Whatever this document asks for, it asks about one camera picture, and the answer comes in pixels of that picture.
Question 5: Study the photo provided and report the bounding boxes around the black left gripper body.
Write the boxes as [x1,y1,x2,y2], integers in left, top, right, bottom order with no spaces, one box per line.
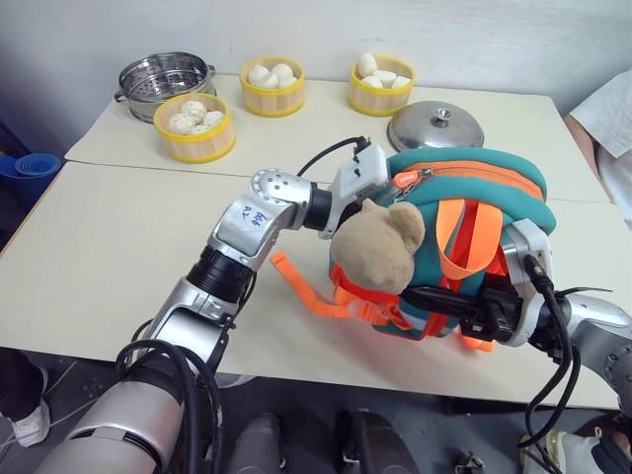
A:
[351,190,391,212]

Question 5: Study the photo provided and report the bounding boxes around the black left arm cable bundle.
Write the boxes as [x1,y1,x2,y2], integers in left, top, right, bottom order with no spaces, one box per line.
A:
[115,338,224,474]

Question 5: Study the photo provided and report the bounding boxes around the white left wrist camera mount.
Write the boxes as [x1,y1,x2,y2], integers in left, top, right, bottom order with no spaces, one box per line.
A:
[318,141,392,241]

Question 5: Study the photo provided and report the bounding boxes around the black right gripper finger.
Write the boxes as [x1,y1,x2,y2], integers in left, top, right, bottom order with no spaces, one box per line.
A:
[418,299,488,321]
[401,288,485,303]

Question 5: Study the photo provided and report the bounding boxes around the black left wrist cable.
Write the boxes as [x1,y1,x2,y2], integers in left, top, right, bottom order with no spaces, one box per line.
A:
[295,134,372,177]

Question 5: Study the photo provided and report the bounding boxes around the tan plush bear toy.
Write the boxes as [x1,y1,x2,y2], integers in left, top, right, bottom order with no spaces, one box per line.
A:
[329,197,427,296]

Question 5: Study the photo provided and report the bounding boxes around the bamboo steamer basket yellow rim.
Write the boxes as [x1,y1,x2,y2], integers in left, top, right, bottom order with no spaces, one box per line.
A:
[239,56,306,119]
[347,54,417,118]

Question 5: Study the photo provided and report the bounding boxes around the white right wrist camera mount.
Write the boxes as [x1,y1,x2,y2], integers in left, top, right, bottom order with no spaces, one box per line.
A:
[499,218,555,348]

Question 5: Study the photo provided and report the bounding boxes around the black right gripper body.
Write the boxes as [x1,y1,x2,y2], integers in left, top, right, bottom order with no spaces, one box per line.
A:
[459,284,525,345]

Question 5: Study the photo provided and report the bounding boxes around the stainless steel steamer pot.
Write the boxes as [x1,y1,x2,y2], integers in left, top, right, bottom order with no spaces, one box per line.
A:
[114,50,219,122]

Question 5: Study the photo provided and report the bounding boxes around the dark rounded robot part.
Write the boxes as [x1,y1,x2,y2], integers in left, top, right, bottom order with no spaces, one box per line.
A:
[334,408,422,474]
[229,413,288,474]

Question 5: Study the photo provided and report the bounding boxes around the stainless steel pot lid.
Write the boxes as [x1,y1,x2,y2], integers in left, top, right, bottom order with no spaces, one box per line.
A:
[386,100,486,152]

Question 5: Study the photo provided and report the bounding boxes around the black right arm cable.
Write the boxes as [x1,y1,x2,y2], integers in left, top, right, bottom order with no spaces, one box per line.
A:
[521,252,583,474]

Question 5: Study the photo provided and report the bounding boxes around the white and yellow sneaker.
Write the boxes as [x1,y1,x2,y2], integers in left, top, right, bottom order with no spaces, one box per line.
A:
[516,428,607,474]

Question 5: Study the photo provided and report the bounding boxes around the person in white shirt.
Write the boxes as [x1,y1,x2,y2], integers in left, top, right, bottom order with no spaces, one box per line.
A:
[567,68,632,222]

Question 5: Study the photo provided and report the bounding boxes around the blue stacked plastic bowls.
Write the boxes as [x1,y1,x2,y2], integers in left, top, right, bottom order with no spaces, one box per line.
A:
[0,153,63,209]

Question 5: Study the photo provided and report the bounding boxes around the orange and teal backpack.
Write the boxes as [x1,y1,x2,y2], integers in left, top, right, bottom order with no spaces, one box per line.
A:
[270,147,557,355]

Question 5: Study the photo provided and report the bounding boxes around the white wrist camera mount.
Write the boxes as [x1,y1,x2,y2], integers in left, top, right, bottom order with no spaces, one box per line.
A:
[499,218,555,348]
[318,141,392,241]

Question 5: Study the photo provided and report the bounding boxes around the bamboo steamer with speckled buns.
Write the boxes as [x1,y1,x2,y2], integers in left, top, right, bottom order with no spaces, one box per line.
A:
[153,93,237,164]

